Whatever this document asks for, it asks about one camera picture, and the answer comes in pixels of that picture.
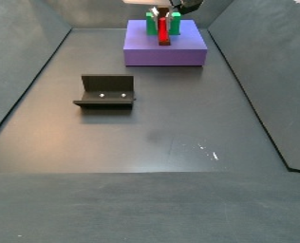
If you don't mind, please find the green block left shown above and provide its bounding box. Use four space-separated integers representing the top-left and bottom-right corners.
146 11 158 35

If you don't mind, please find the green block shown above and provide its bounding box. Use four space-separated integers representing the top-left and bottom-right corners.
168 12 180 35
146 11 158 35

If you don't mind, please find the red peg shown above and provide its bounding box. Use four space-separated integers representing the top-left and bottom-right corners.
158 17 168 46

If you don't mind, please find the green block right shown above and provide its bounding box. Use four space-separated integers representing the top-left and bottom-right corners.
168 12 180 35

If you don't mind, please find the black angle bracket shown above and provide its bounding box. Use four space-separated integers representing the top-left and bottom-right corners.
72 74 135 108

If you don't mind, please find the brown upright block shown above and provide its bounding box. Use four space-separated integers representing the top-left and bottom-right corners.
156 6 170 46

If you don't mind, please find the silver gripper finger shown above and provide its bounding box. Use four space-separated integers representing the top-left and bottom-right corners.
164 9 174 28
150 7 159 24

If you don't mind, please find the purple base board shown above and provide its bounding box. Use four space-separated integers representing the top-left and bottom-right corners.
123 20 207 66

